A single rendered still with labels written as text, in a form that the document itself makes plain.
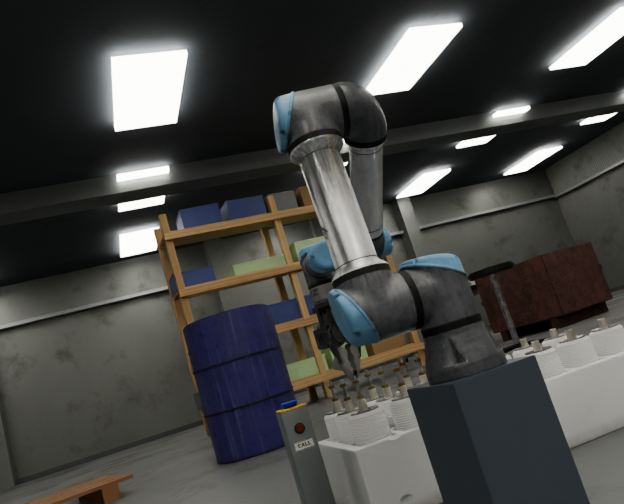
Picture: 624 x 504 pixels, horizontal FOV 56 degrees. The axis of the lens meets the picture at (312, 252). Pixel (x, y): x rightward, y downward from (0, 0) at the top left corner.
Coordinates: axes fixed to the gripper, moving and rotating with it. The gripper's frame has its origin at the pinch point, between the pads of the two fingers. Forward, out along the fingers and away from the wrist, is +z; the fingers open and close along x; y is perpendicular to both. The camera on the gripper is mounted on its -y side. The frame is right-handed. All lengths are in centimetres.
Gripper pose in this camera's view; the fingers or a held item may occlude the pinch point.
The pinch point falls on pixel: (354, 374)
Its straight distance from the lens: 154.5
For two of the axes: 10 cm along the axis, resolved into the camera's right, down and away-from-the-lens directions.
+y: -5.6, 3.2, 7.6
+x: -7.8, 1.2, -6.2
